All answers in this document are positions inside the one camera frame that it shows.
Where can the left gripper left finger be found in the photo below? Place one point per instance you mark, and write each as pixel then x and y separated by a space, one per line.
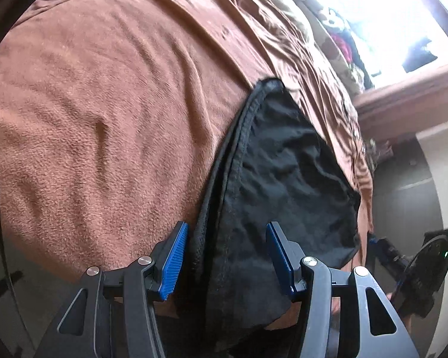
pixel 103 300

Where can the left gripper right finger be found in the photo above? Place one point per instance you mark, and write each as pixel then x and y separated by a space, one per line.
pixel 370 325

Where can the black pants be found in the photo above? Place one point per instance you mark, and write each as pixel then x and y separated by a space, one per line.
pixel 272 166

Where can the wooden window sill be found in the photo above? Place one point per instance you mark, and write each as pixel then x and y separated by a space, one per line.
pixel 417 102

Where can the brown blanket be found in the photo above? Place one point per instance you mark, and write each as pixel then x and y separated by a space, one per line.
pixel 112 111

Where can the beige patterned comforter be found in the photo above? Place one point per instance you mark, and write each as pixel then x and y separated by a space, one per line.
pixel 313 31

